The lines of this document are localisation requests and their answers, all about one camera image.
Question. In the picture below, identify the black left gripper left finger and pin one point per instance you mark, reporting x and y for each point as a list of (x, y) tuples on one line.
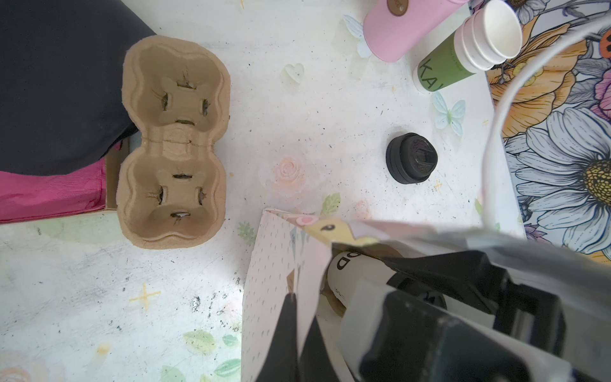
[(281, 364)]

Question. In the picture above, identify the black coffee cup lid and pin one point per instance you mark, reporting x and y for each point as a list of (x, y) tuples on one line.
[(419, 290)]

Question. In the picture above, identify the white patterned paper gift bag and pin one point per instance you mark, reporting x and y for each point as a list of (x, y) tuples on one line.
[(292, 254)]

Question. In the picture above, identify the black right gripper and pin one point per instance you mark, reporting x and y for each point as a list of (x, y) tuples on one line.
[(406, 339)]

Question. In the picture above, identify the stack of pulp carriers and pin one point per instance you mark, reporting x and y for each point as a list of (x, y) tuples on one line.
[(172, 188)]

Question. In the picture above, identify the pink straw holder cup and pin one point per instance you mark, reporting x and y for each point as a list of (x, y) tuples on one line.
[(393, 27)]

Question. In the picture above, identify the white paper coffee cup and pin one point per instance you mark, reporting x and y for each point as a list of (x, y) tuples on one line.
[(344, 273)]

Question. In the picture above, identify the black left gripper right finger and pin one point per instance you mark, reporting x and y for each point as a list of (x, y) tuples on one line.
[(314, 364)]

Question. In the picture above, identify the stack of paper cups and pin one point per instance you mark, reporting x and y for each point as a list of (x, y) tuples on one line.
[(487, 38)]

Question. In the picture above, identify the black paper napkin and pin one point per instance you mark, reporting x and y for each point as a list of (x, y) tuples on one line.
[(61, 82)]

